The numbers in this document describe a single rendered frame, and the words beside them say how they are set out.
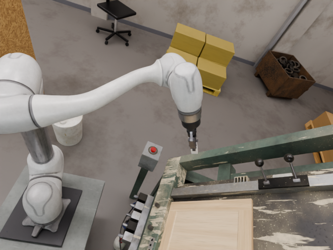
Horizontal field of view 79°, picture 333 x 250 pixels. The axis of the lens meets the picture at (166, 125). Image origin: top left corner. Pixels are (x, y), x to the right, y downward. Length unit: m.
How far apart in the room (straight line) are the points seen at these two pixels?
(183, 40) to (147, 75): 2.76
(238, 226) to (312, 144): 0.53
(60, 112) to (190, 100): 0.40
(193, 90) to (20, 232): 1.14
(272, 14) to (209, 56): 1.60
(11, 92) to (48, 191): 0.57
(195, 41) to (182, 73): 2.88
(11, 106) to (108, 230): 1.64
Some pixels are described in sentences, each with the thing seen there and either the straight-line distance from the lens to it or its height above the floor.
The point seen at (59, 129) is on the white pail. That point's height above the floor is 0.32.
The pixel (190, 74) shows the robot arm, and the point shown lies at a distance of 0.64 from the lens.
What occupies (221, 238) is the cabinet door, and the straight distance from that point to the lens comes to 1.08.
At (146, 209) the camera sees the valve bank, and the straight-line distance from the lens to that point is 1.44.
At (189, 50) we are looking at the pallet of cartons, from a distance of 3.58.
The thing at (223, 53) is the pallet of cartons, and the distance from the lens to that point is 3.61.
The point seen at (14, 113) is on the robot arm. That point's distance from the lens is 0.69.
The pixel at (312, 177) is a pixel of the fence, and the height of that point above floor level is 1.51.
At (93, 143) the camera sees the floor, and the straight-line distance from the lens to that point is 2.47.
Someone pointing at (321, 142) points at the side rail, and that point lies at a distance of 1.20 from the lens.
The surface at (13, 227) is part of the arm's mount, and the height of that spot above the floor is 0.78.
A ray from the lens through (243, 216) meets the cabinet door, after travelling 1.07.
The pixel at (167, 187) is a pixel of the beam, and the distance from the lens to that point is 1.36.
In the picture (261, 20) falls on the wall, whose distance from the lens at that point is 4.70.
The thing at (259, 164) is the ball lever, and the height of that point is 1.43.
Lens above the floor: 2.10
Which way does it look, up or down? 49 degrees down
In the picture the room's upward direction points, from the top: 25 degrees clockwise
